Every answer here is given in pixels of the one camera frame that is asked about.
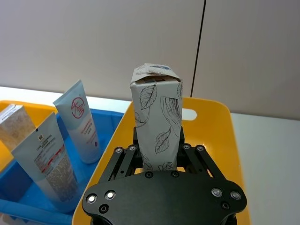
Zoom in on beige patterned carton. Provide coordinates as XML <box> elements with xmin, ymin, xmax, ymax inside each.
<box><xmin>0</xmin><ymin>105</ymin><xmax>36</xmax><ymax>152</ymax></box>

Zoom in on blue plastic bin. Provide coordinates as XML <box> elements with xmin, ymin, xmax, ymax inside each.
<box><xmin>0</xmin><ymin>108</ymin><xmax>125</xmax><ymax>225</ymax></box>

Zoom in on pale blue tube red circle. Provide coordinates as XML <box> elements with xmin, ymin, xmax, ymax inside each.
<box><xmin>52</xmin><ymin>79</ymin><xmax>102</xmax><ymax>164</ymax></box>

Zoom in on yellow plastic bin with handle slot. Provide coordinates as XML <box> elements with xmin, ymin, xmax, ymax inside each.
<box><xmin>71</xmin><ymin>97</ymin><xmax>253</xmax><ymax>225</ymax></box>

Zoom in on pale blue tube grey speckles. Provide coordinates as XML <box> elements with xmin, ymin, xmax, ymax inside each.
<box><xmin>11</xmin><ymin>112</ymin><xmax>79</xmax><ymax>213</ymax></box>

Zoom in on white carton with leaf print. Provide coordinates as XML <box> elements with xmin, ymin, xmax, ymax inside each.
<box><xmin>129</xmin><ymin>62</ymin><xmax>183</xmax><ymax>172</ymax></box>

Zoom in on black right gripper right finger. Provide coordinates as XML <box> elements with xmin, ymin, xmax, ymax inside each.
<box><xmin>175</xmin><ymin>126</ymin><xmax>230</xmax><ymax>181</ymax></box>

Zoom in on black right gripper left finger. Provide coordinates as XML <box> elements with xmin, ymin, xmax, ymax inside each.
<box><xmin>97</xmin><ymin>126</ymin><xmax>144</xmax><ymax>184</ymax></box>

